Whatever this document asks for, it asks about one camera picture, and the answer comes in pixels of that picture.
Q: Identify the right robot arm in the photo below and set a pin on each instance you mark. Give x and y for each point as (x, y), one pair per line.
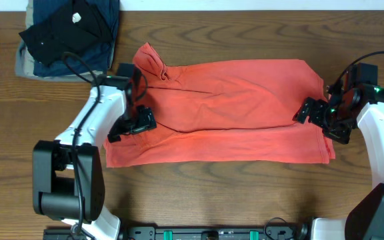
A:
(360, 107)

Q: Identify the red printed t-shirt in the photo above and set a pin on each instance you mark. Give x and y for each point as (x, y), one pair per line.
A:
(240, 110)

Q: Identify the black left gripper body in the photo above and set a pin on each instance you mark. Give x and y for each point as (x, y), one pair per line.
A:
(133, 125)

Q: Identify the navy blue folded garment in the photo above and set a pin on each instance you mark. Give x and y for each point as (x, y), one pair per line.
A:
(99, 55)

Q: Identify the grey folded trousers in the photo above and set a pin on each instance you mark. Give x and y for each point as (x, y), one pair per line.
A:
(24, 66)

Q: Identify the black folded garment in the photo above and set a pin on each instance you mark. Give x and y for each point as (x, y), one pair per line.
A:
(74, 27)

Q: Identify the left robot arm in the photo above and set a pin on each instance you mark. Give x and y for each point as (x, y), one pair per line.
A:
(68, 184)

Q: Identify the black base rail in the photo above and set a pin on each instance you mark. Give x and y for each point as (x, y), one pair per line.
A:
(276, 231)

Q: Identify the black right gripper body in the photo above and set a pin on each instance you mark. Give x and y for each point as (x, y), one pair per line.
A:
(316, 114)

